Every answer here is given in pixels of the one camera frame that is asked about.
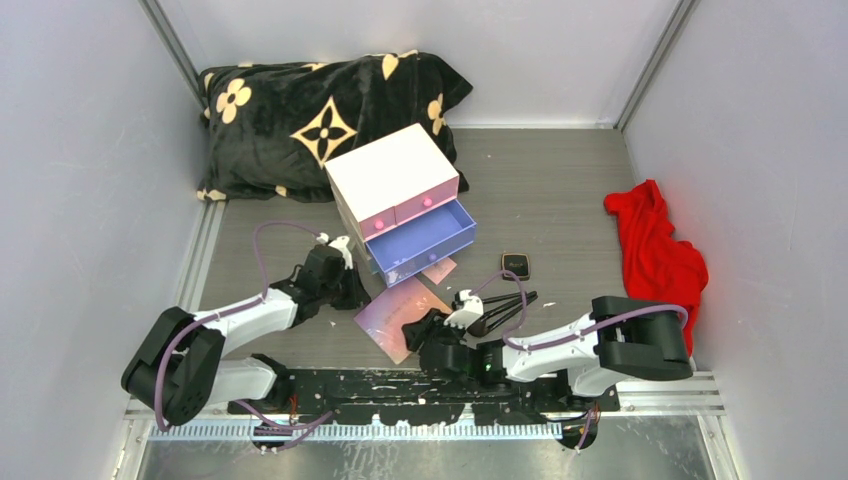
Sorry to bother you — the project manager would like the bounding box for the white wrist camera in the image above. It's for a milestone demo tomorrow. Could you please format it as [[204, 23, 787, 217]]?
[[316, 232, 354, 270], [444, 289, 484, 330]]

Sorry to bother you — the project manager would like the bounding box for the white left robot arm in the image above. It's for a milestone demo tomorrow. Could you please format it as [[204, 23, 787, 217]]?
[[120, 236, 370, 430]]

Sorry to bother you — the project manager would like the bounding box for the black thin makeup brush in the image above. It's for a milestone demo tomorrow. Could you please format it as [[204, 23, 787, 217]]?
[[482, 292, 522, 305]]

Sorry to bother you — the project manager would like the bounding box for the white pink drawer organizer box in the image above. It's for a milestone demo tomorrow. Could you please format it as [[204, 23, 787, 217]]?
[[325, 124, 460, 278]]

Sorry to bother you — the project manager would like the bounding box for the black floral plush blanket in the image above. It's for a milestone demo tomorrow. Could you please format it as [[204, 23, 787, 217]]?
[[196, 50, 473, 203]]

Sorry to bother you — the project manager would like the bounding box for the small pink card packet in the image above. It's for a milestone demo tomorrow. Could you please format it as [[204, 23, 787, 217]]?
[[422, 257, 457, 285]]

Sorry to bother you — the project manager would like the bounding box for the red cloth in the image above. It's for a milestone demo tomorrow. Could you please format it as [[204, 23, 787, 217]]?
[[603, 179, 709, 354]]

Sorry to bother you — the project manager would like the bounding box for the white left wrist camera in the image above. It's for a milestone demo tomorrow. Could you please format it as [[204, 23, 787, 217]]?
[[316, 232, 354, 270]]

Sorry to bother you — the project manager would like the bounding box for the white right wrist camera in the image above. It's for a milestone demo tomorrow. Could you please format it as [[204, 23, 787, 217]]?
[[444, 289, 484, 330]]

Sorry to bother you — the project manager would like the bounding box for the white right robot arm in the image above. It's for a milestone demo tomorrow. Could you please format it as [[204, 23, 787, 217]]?
[[401, 290, 693, 411]]

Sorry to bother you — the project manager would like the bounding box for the black fan makeup brush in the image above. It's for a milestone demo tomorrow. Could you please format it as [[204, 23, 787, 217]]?
[[467, 304, 509, 338]]

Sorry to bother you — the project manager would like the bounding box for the black square compact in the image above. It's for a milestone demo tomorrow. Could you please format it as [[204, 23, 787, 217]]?
[[501, 253, 531, 281]]

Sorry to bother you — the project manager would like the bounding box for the blue drawer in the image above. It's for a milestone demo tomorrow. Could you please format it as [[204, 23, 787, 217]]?
[[365, 200, 477, 288]]

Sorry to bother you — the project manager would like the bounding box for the holographic eyeshadow palette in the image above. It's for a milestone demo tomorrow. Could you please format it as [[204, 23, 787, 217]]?
[[354, 277, 451, 365]]

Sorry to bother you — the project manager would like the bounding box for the black long makeup brush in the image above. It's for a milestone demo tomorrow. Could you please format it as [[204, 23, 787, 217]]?
[[488, 291, 538, 330]]

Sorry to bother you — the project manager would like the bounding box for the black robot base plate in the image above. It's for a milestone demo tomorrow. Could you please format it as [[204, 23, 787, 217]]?
[[248, 369, 620, 426]]

